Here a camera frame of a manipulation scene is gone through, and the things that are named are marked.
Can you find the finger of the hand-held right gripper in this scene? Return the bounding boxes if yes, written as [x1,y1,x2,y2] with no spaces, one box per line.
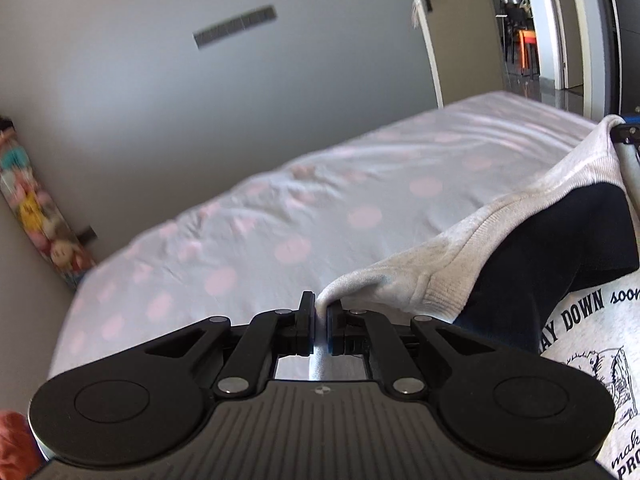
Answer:
[610,113,640,162]

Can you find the grey wall vent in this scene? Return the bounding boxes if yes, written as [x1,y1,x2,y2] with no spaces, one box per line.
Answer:
[193,5,277,51]

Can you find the navy shirt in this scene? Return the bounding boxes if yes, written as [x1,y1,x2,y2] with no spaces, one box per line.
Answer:
[456,181,640,356]

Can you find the beige door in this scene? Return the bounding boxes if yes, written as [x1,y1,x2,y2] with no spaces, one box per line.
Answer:
[400,0,507,109]

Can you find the dark sliding door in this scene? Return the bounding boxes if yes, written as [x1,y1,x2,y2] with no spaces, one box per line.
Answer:
[602,0,640,117]

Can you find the bed with pink dotted sheet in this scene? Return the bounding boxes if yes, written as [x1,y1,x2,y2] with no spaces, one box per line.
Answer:
[47,91,601,383]

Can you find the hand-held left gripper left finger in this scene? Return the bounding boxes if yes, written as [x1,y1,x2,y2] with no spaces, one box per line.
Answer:
[144,291,317,400]

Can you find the white door frame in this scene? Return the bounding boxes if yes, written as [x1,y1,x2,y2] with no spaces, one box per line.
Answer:
[518,0,617,121]

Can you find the orange cloth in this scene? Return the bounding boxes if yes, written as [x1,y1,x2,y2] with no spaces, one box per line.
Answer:
[0,409,45,480]

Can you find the hanging plush toys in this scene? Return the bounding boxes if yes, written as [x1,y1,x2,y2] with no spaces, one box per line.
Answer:
[0,116,97,291]

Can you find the orange stool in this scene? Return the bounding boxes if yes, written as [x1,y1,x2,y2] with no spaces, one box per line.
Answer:
[516,29,540,72]

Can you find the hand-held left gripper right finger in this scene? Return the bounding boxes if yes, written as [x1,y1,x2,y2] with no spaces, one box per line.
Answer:
[327,299,498,400]

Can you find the light grey printed sweatshirt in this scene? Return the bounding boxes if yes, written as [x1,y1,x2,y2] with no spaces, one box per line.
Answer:
[274,114,640,480]

